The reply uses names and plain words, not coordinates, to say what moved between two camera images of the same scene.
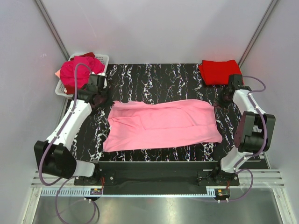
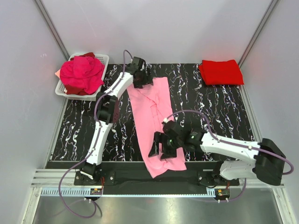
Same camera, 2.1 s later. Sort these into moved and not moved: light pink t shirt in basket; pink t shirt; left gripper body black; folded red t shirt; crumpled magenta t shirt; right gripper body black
Moved: pink t shirt; left gripper body black; right gripper body black
Not moved: crumpled magenta t shirt; folded red t shirt; light pink t shirt in basket
